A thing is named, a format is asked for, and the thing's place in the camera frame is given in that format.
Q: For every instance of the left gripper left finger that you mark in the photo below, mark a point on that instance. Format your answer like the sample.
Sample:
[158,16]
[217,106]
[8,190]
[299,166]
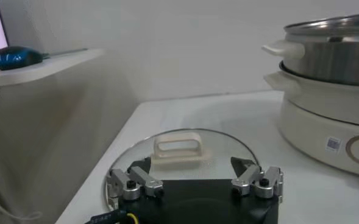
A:
[142,179]

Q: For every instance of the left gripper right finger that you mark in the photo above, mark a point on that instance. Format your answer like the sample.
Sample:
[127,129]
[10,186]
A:
[249,178]

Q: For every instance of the round glass lid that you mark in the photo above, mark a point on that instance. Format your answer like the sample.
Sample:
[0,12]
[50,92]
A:
[215,152]

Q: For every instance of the stainless steel steamer basket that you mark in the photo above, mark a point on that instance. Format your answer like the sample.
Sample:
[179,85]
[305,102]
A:
[334,64]

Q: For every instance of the cream electric cooker pot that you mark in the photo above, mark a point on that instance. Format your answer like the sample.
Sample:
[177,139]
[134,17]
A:
[313,131]

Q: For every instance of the white side table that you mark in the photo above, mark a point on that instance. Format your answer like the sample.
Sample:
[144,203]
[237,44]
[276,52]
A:
[45,68]

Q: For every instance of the blue computer mouse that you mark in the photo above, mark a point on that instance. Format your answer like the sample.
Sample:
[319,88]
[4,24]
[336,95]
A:
[16,58]

